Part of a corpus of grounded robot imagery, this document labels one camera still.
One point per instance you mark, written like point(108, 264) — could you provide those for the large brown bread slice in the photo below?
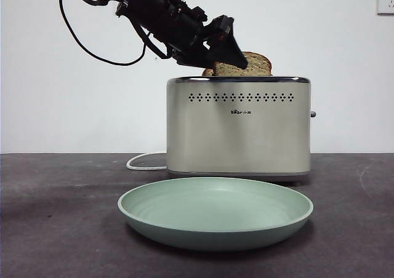
point(258, 65)

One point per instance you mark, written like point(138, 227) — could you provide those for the white wall socket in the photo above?
point(386, 1)

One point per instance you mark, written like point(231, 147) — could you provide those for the small brown bread slice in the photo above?
point(207, 72)

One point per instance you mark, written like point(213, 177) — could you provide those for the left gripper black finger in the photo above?
point(229, 53)
point(194, 58)

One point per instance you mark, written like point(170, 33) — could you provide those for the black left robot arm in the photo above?
point(154, 10)

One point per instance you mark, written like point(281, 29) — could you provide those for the pale green round plate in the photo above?
point(215, 210)

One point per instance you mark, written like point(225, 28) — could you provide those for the cream two-slot toaster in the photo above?
point(237, 136)

